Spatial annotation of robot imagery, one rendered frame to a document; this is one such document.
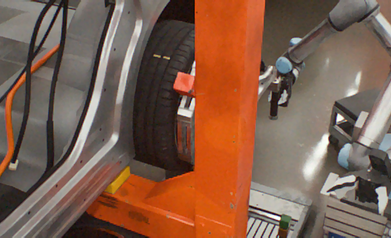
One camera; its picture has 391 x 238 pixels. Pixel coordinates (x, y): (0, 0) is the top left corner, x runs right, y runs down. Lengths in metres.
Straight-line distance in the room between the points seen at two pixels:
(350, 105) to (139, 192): 1.68
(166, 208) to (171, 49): 0.63
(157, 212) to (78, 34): 0.77
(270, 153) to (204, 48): 2.00
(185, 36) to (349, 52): 2.73
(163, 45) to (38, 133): 0.61
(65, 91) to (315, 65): 2.73
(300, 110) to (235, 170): 2.20
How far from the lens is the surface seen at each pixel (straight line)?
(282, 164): 3.51
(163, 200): 2.16
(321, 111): 4.05
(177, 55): 2.24
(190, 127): 2.22
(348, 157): 1.77
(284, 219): 2.22
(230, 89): 1.70
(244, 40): 1.61
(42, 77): 2.40
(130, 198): 2.26
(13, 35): 2.75
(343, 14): 2.41
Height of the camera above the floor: 2.21
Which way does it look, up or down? 35 degrees down
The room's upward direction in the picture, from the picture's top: straight up
